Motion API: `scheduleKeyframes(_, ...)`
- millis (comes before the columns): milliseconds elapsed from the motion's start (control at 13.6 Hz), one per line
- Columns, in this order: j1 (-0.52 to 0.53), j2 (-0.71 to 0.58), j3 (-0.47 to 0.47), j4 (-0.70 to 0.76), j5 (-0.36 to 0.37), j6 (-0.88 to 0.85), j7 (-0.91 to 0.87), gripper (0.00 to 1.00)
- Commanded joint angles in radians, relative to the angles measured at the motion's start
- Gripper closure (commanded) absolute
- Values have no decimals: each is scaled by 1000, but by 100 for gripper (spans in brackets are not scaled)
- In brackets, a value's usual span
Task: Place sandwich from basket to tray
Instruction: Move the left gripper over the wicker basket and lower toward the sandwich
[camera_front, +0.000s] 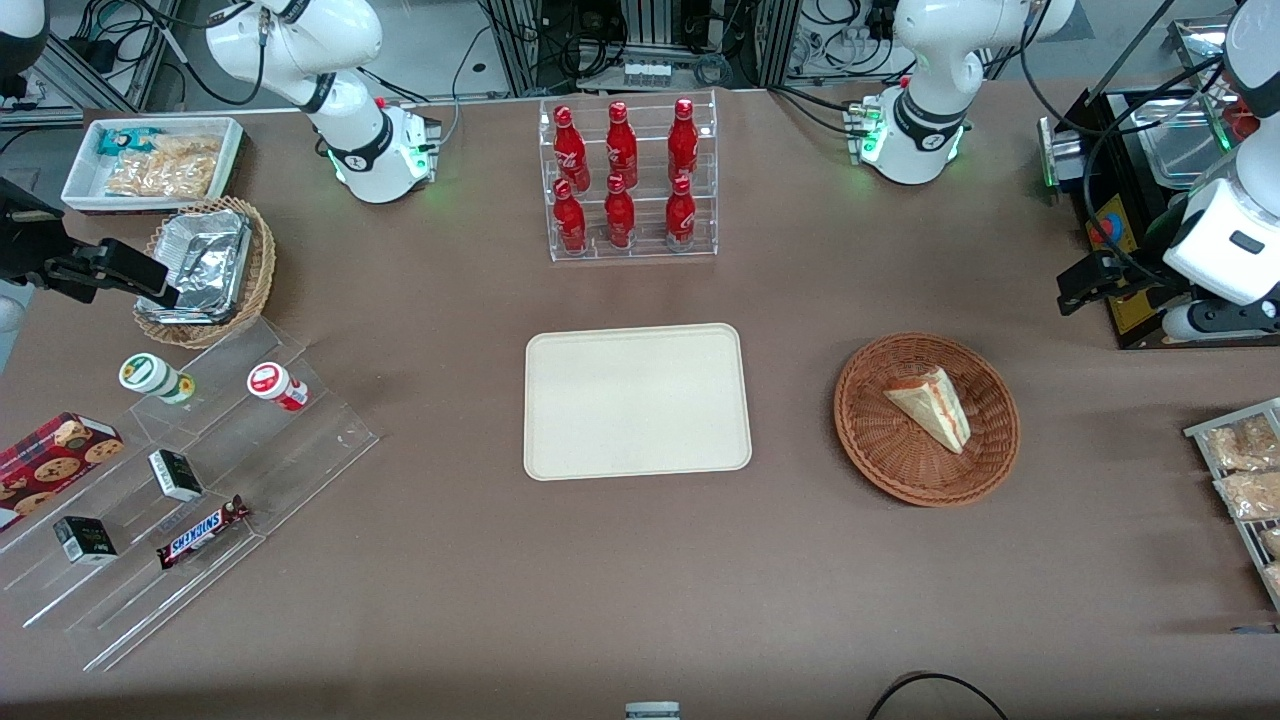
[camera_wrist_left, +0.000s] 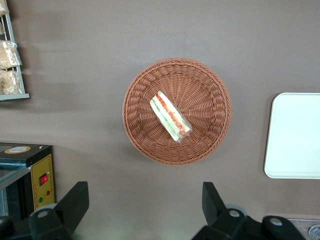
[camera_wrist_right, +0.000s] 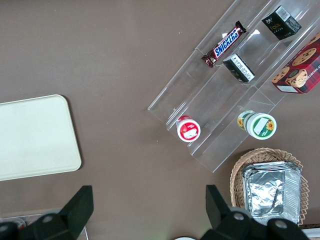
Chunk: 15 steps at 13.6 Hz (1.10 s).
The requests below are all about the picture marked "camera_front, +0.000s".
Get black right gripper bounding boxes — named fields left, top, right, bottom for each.
left=0, top=180, right=181, bottom=309

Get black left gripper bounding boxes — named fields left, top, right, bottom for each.
left=1058, top=252, right=1189, bottom=317

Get triangular sandwich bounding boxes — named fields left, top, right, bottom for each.
left=883, top=366, right=973, bottom=456

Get tan oval wicker basket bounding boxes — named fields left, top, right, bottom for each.
left=133, top=196, right=277, bottom=349

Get brown round wicker basket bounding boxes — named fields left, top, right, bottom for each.
left=833, top=332, right=1021, bottom=508

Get cream plastic serving tray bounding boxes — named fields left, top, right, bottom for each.
left=523, top=322, right=753, bottom=482

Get black food warmer appliance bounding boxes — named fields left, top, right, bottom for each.
left=1038, top=15, right=1280, bottom=351

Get white rectangular snack bin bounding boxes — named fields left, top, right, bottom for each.
left=62, top=117, right=246, bottom=216

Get aluminium foil container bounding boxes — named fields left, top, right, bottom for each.
left=137, top=208, right=253, bottom=326

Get white cup with green lid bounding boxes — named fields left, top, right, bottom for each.
left=119, top=353, right=196, bottom=405

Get clear bag of chips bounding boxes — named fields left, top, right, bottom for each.
left=105, top=135, right=223, bottom=199

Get teal snack packet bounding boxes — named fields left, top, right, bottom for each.
left=97, top=125, right=161, bottom=157

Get stainless steel pan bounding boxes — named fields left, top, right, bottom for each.
left=1135, top=98, right=1229, bottom=189

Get red cookie box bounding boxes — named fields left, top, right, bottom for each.
left=0, top=412, right=125, bottom=533

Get white jar with red lid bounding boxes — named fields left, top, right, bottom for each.
left=247, top=362, right=309, bottom=413

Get small black carton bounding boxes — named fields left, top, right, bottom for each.
left=148, top=449, right=204, bottom=503
left=53, top=516, right=119, bottom=566

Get clear acrylic stepped shelf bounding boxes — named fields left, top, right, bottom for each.
left=0, top=318, right=379, bottom=673

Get packaged bread slices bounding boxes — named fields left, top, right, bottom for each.
left=1215, top=470, right=1280, bottom=521

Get snickers chocolate bar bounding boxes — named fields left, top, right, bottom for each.
left=157, top=495, right=251, bottom=571

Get red cola bottle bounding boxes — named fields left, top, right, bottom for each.
left=667, top=97, right=700, bottom=185
left=605, top=100, right=639, bottom=187
left=603, top=173, right=637, bottom=249
left=553, top=105, right=590, bottom=191
left=665, top=175, right=697, bottom=249
left=553, top=178, right=588, bottom=254

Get clear acrylic bottle rack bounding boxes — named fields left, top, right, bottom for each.
left=538, top=90, right=719, bottom=263

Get grey wire display rack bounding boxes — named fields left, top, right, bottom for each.
left=1183, top=397, right=1280, bottom=613

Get aluminium profile frame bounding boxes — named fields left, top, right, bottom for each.
left=20, top=0, right=186, bottom=113
left=480, top=0, right=801, bottom=96

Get black table cable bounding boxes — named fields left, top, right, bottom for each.
left=866, top=672, right=1011, bottom=720

